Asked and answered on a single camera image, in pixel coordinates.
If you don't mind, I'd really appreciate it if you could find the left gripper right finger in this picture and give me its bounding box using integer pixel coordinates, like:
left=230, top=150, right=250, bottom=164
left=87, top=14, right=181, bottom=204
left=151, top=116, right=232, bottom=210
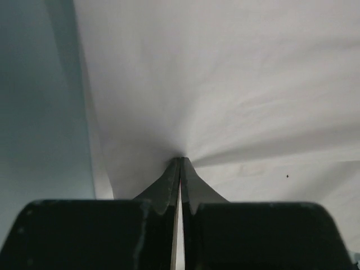
left=180, top=157, right=356, bottom=269

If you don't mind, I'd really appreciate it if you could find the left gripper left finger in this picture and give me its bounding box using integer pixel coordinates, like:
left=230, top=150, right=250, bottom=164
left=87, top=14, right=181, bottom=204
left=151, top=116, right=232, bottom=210
left=1, top=159, right=180, bottom=269

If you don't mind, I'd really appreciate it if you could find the white printed t shirt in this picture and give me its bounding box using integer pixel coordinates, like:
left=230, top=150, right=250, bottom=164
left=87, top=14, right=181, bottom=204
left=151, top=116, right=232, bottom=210
left=74, top=1, right=359, bottom=253

